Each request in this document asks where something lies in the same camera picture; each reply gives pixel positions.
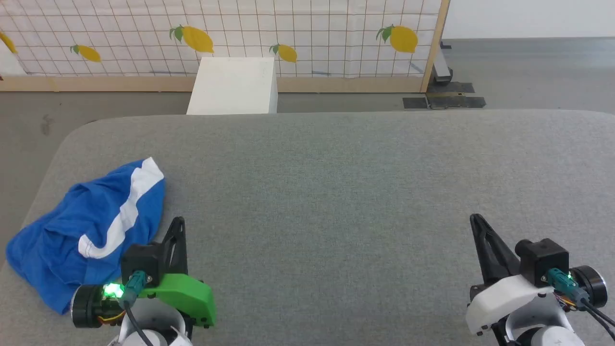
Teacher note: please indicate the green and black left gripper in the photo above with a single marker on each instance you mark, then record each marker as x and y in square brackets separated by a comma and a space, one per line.
[185, 293]

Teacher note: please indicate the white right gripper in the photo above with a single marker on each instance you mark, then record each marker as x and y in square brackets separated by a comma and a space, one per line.
[504, 298]

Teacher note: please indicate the blue garment with white band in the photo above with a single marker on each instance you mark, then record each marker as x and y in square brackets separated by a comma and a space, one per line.
[62, 235]

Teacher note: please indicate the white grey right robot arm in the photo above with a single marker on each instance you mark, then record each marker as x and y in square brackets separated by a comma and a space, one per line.
[591, 283]

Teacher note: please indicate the white box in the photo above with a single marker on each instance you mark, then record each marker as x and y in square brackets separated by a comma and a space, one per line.
[233, 86]

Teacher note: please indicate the grey metal partition foot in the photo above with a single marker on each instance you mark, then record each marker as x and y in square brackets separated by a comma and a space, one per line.
[441, 69]

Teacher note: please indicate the lemon print grid partition sheet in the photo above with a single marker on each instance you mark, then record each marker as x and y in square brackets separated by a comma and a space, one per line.
[240, 29]

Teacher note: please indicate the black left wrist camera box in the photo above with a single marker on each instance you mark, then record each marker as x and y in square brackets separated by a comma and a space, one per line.
[141, 262]

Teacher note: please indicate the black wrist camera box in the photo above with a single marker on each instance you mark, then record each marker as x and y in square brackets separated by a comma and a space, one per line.
[141, 262]
[540, 259]

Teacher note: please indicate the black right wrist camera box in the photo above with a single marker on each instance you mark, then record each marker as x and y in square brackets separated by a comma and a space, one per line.
[540, 259]

